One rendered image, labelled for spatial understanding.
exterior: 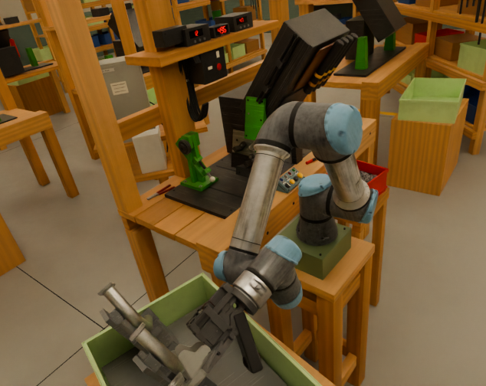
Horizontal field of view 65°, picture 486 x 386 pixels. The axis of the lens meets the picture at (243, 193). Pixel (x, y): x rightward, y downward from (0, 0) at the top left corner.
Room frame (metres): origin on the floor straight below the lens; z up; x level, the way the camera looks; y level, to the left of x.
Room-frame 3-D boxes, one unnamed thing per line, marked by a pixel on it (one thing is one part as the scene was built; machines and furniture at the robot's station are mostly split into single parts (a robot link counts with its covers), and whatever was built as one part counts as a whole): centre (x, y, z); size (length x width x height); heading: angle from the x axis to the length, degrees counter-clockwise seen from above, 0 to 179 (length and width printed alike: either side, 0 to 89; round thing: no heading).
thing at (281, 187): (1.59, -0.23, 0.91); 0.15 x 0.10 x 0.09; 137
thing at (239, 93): (2.11, -0.11, 1.07); 0.30 x 0.18 x 0.34; 137
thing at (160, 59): (2.11, 0.05, 1.52); 0.90 x 0.25 x 0.04; 137
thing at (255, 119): (1.84, -0.13, 1.17); 0.13 x 0.12 x 0.20; 137
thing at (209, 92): (2.18, 0.13, 1.23); 1.30 x 0.05 x 0.09; 137
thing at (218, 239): (1.74, -0.34, 0.82); 1.50 x 0.14 x 0.15; 137
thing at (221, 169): (1.93, -0.14, 0.89); 1.10 x 0.42 x 0.02; 137
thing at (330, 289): (1.13, -0.25, 0.83); 0.32 x 0.32 x 0.04; 45
